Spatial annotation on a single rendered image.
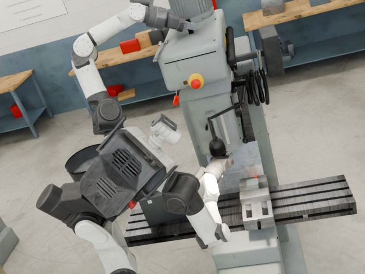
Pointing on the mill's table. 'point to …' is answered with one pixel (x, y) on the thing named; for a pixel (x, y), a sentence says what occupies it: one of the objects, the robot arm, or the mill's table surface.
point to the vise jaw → (255, 196)
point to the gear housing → (206, 89)
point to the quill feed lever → (241, 123)
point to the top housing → (195, 54)
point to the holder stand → (157, 210)
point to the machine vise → (257, 207)
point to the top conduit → (230, 46)
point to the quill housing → (197, 106)
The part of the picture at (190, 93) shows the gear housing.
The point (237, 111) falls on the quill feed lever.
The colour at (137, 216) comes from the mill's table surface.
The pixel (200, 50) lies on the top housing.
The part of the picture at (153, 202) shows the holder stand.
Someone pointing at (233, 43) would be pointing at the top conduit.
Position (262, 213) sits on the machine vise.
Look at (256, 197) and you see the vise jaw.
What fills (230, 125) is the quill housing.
